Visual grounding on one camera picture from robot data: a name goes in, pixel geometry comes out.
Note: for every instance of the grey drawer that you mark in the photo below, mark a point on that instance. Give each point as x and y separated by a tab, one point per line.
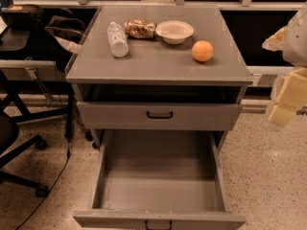
158	180
161	116

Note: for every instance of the orange fruit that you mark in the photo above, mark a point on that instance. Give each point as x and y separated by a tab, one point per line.
202	51

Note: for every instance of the grey drawer cabinet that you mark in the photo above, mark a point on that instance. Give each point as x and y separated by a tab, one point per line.
156	72

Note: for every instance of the black office chair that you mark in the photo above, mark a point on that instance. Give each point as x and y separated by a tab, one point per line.
9	132

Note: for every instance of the white bowl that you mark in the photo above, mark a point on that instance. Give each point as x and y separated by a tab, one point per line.
174	32

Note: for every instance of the clear plastic water bottle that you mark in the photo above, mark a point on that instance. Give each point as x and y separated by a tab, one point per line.
117	40

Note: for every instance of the crumpled gold snack bag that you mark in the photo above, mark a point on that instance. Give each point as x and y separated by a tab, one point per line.
141	29

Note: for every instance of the black bag on desk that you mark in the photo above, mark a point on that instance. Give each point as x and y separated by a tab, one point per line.
22	17

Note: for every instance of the dark jacket with white cloth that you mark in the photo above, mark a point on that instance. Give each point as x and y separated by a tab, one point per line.
68	32

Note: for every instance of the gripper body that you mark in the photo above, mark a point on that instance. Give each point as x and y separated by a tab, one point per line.
296	40

